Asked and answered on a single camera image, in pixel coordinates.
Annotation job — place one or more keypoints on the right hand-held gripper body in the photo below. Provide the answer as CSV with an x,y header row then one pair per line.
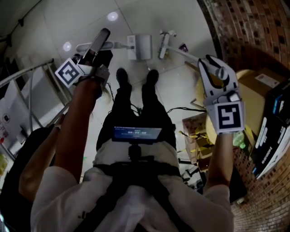
x,y
228,115

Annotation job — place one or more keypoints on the person's left shoe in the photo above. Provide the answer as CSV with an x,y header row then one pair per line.
x,y
122,78

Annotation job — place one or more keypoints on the black chest harness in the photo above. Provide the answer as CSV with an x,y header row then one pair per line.
x,y
136,181

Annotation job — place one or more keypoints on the person's shoe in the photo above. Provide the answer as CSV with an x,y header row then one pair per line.
x,y
152,77
122,78

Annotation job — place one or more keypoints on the black chest-mounted screen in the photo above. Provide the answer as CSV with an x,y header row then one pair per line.
x,y
137,133

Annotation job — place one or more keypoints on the large black and white box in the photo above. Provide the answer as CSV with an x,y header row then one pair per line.
x,y
269,147

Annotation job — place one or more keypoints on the white metal shelf rack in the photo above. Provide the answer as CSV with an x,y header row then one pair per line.
x,y
29,74

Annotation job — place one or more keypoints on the open cardboard box yellow tape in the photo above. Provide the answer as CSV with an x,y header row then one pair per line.
x,y
194,127

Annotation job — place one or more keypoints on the person's right forearm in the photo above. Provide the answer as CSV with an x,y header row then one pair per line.
x,y
219,158

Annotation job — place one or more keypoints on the person's white shirt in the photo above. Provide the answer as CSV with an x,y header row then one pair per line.
x,y
68,204

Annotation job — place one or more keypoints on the round yellow table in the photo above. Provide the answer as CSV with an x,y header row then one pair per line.
x,y
242,73

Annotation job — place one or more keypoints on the dark blue triangular plastic piece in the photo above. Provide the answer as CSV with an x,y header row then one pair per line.
x,y
183,47

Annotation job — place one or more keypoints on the brown cardboard box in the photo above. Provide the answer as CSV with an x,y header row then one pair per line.
x,y
256,90

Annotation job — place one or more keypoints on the person's left forearm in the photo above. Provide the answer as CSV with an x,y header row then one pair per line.
x,y
74,127

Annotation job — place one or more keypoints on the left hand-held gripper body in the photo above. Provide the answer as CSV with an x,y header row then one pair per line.
x,y
69,72

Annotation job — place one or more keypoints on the black box with blue stripe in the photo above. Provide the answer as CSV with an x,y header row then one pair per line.
x,y
281,102

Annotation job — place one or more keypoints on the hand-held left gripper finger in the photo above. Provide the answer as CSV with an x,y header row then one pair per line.
x,y
106,57
100,39

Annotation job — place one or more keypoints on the person's right shoe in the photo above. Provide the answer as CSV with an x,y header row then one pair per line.
x,y
152,77

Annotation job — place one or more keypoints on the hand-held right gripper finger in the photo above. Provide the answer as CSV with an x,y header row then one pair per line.
x,y
205,79
233,83

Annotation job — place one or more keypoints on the yellow bottle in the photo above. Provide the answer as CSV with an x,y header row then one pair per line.
x,y
2,163

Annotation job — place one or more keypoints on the person's black trousers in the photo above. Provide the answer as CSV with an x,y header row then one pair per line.
x,y
127,113

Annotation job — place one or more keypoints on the small dark olive object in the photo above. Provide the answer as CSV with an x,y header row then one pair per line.
x,y
167,53

